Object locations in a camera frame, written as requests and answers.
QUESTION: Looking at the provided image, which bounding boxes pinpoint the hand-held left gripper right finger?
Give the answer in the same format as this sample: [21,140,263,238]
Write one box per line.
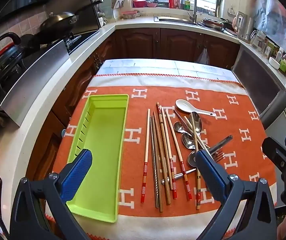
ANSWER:
[195,149,277,240]

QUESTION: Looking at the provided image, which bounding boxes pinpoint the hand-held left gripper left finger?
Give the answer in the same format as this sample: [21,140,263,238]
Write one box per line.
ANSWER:
[9,149,93,240]

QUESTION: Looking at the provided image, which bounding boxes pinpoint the metal fork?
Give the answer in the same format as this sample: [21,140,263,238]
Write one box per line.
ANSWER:
[161,152,226,183]

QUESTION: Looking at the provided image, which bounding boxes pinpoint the handled metal spoon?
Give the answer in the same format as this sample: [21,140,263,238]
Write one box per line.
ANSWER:
[187,135,234,168]

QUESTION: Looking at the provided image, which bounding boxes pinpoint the green plastic utensil tray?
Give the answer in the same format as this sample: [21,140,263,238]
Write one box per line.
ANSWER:
[65,94,129,223]

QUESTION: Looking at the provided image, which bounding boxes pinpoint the large metal spoon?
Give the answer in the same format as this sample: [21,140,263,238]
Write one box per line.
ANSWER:
[189,111,203,138]

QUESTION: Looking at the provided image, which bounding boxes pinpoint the white ceramic spoon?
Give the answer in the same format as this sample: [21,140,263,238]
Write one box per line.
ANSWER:
[175,99,217,117]

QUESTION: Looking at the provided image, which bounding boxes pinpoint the stainless steel appliance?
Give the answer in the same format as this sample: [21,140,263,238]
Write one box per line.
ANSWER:
[231,41,286,130]

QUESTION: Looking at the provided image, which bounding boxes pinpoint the small white bowl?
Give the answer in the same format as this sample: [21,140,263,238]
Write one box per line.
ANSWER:
[269,56,281,68]

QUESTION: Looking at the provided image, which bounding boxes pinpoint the orange printed blanket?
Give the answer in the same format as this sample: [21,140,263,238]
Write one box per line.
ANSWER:
[44,73,278,240]

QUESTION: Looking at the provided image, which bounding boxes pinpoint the steel splash guard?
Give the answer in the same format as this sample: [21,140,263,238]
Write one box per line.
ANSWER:
[0,39,71,127]

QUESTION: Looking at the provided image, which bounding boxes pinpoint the seasoning jars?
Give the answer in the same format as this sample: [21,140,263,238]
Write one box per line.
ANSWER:
[263,41,279,59]

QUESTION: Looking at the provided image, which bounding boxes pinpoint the glass pitcher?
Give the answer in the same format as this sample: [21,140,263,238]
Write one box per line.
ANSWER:
[250,30,267,49]

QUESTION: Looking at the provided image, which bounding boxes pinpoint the hanging plastic bag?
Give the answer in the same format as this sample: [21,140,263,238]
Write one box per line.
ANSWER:
[195,47,210,65]

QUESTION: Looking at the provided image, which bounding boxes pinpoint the pale blue tablecloth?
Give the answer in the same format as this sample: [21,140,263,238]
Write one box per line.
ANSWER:
[97,59,239,83]

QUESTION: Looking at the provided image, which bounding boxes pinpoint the steel electric kettle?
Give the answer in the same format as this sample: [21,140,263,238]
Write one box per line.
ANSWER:
[233,11,255,43]

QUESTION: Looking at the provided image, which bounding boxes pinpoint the black gas stove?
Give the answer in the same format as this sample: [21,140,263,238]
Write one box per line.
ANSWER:
[63,30,100,55]

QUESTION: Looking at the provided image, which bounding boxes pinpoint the black red cooker pot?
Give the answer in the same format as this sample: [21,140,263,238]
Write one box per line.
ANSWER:
[0,32,24,85]

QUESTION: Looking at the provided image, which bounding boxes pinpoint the brown wooden cabinets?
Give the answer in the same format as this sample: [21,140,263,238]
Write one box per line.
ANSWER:
[25,27,241,180]

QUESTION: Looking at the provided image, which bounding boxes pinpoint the stack of dishes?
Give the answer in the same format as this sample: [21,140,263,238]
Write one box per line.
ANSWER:
[200,17,227,30]

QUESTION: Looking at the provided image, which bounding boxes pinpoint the steel sink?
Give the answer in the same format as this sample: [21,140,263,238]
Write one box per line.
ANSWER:
[154,16,198,25]

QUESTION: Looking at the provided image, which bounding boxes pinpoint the green onion stalks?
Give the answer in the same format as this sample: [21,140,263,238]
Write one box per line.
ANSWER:
[217,0,225,18]

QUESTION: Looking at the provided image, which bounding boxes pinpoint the food container red lid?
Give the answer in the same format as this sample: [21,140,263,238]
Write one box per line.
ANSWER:
[121,10,141,20]

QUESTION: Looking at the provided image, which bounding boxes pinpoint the steel faucet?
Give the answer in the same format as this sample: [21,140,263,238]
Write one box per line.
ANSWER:
[186,0,198,23]

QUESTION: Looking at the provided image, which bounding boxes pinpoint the dark wok with handle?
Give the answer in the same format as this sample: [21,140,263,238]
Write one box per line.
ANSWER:
[40,0,104,34]

